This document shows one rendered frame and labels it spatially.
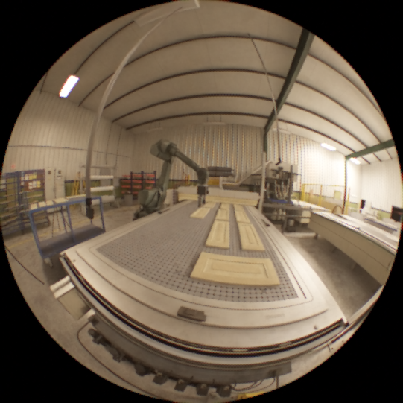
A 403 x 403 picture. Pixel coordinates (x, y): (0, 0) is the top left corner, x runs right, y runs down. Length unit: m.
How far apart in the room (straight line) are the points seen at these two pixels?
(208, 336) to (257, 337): 0.19
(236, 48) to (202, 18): 1.49
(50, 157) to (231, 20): 8.69
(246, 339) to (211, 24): 5.24
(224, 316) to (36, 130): 8.48
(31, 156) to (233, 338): 8.15
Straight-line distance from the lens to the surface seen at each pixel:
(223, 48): 5.01
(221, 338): 0.55
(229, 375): 0.88
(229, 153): 7.71
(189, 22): 4.79
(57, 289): 1.27
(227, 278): 0.69
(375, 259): 3.19
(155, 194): 2.51
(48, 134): 8.16
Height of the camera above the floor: 1.37
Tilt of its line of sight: 9 degrees down
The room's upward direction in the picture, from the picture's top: 4 degrees clockwise
